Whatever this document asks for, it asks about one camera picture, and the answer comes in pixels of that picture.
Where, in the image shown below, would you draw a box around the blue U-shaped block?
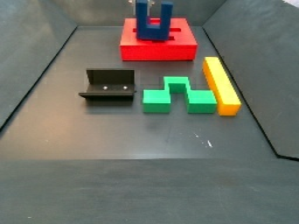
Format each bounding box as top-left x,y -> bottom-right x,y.
135,0 -> 174,40

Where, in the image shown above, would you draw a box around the red slotted board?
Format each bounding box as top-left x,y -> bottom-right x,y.
119,18 -> 198,61

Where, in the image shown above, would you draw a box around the yellow long block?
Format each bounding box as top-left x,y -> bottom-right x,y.
202,57 -> 242,116

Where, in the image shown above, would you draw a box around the green zigzag block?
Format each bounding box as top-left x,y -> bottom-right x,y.
143,76 -> 218,114

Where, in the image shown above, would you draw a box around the black angle bracket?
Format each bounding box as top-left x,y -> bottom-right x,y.
79,68 -> 137,99

